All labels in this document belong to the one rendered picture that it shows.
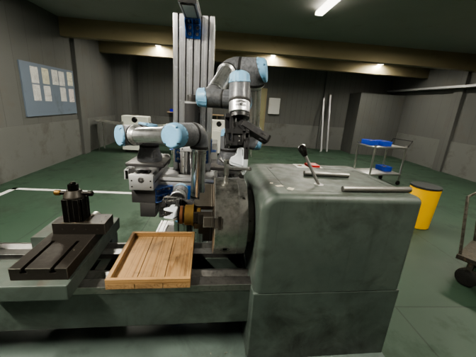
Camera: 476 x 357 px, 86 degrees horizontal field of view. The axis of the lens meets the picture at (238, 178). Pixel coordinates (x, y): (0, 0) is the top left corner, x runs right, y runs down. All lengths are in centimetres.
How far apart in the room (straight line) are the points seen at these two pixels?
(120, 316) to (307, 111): 1007
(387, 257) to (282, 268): 41
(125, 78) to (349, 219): 927
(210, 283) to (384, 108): 1038
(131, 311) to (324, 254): 76
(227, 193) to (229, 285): 36
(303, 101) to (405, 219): 968
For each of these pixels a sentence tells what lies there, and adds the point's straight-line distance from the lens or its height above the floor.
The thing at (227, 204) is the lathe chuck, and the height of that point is 118.
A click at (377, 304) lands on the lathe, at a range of 128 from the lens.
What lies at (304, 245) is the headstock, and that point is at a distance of 97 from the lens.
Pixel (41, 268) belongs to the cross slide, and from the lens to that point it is 111.
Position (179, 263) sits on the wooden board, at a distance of 114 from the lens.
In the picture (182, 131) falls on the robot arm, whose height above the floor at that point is 140.
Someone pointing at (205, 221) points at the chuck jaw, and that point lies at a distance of 96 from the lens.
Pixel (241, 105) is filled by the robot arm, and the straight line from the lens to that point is 90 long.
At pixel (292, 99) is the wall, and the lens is 1051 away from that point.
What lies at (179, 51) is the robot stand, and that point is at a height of 182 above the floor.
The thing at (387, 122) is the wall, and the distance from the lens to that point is 1115.
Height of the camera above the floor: 153
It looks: 16 degrees down
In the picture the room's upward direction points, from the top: 4 degrees clockwise
